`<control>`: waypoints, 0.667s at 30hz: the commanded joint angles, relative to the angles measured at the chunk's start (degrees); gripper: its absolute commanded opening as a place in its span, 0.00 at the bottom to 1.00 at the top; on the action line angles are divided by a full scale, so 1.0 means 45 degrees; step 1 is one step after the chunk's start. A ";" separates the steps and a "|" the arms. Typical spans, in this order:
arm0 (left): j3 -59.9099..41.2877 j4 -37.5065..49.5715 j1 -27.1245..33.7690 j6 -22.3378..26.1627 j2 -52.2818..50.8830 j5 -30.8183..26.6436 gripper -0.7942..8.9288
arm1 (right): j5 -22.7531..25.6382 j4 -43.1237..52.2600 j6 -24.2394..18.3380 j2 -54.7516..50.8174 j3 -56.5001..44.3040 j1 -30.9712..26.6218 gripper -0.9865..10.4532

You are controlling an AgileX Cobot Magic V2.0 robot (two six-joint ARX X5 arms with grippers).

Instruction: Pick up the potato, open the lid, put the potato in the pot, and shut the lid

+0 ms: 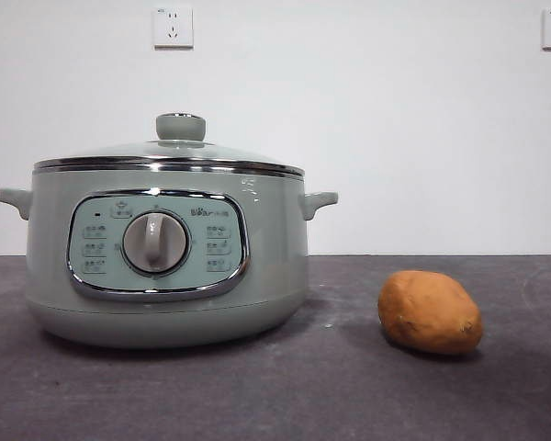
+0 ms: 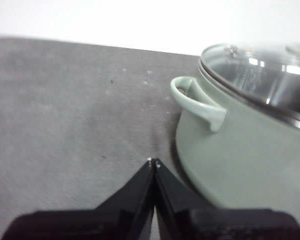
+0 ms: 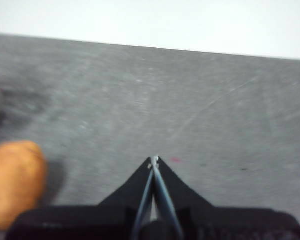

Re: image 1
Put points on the glass lid with green knob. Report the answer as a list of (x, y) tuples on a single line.
[(180, 126)]

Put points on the brown potato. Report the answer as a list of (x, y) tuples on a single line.
[(429, 312)]

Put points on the pale green electric cooking pot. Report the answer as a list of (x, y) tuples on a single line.
[(266, 257)]

